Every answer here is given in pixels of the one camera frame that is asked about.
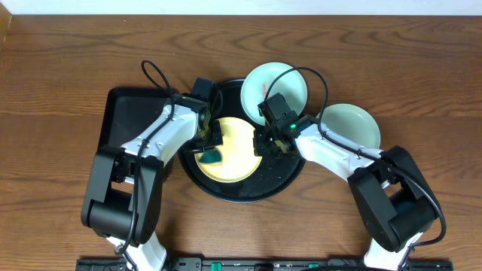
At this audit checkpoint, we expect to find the green scouring sponge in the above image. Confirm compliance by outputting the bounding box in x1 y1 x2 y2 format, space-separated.
198 148 222 165

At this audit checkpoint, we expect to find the yellow plate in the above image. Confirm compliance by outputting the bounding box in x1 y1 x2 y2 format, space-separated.
194 117 262 183

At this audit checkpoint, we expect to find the black round tray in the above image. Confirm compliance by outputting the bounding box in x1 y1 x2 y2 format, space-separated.
178 79 305 202

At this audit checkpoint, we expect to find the light blue plate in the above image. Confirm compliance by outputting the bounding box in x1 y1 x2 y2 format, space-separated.
240 62 308 126

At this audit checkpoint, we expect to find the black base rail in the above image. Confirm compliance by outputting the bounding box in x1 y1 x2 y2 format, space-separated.
75 257 455 271

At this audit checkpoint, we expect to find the black rectangular tray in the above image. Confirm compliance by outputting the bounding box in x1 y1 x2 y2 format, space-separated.
98 87 178 178

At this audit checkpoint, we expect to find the pale green plate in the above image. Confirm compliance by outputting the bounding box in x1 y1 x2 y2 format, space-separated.
321 104 381 149

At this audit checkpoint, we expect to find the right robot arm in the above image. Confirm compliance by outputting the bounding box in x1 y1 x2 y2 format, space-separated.
253 115 447 270

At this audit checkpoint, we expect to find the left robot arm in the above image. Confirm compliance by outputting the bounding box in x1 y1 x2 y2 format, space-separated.
81 94 211 270

